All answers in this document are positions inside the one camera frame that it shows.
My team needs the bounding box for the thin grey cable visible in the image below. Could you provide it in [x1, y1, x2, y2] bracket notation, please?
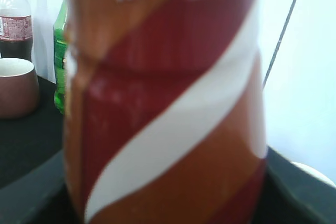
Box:
[262, 0, 308, 88]

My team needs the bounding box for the green sprite bottle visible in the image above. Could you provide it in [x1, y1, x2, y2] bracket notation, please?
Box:
[53, 0, 68, 114]

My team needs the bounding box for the maroon mug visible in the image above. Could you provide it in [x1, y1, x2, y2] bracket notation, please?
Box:
[1, 58, 39, 119]

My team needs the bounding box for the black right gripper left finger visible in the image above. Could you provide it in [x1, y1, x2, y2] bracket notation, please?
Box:
[1, 151, 79, 223]

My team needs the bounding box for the cola bottle red label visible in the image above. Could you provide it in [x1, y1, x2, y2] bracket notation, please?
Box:
[0, 0, 33, 63]

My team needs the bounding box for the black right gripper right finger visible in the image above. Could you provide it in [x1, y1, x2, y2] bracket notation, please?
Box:
[251, 147, 335, 223]

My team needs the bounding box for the white round object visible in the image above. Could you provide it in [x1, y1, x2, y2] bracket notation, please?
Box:
[291, 162, 335, 187]

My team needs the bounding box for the Nescafe coffee bottle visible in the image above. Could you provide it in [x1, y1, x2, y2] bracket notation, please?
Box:
[64, 0, 268, 223]

